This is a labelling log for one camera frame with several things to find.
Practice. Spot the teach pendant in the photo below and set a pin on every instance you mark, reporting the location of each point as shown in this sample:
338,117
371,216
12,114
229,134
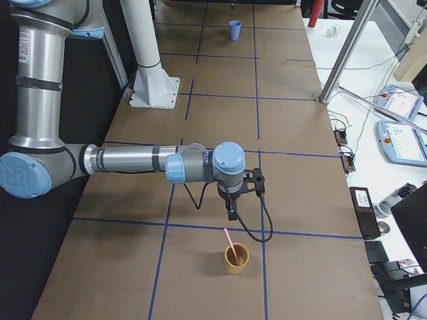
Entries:
401,144
404,102

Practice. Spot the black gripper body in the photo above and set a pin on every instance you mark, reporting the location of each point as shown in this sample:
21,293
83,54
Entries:
230,200

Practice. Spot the aluminium frame post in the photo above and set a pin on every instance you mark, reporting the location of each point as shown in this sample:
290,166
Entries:
349,45

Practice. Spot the thin metal rod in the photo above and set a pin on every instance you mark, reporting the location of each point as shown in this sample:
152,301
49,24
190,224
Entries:
384,111

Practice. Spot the teach pendant near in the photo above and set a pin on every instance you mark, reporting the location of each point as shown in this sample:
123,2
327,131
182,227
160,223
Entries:
401,144

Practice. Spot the red cylinder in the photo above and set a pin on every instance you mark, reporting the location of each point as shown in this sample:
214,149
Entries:
315,13

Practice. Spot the white plastic bottle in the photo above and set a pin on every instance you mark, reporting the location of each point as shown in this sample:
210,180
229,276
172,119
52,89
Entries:
332,31

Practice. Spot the black monitor corner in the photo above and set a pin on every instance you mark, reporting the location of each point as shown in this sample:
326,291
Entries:
410,216

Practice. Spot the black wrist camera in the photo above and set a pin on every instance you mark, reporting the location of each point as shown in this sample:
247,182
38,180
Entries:
254,182

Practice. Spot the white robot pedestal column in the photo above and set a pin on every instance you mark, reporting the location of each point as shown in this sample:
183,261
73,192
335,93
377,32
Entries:
153,87

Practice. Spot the clear water bottle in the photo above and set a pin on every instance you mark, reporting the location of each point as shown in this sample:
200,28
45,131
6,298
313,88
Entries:
383,208

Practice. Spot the black connector box left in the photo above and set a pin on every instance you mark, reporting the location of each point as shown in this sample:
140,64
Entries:
340,137

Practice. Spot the black box with label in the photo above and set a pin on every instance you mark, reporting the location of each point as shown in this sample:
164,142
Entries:
364,213

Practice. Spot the black connector box right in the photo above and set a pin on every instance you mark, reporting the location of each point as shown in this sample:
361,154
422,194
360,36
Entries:
347,160

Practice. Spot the teach pendant far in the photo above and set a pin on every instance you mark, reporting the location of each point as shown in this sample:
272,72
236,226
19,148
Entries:
404,102

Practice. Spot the pink chopstick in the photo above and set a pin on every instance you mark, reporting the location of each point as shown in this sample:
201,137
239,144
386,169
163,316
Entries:
231,244

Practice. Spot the tan wooden cup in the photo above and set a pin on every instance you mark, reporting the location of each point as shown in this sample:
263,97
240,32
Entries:
233,267

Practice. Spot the blue ribbed plastic cup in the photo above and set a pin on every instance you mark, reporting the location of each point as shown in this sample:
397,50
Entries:
235,27

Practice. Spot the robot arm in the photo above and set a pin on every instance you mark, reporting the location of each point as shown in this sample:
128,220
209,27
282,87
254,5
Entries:
38,160

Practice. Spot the black connector box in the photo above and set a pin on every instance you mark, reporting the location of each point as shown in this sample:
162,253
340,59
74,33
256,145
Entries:
347,160
340,137

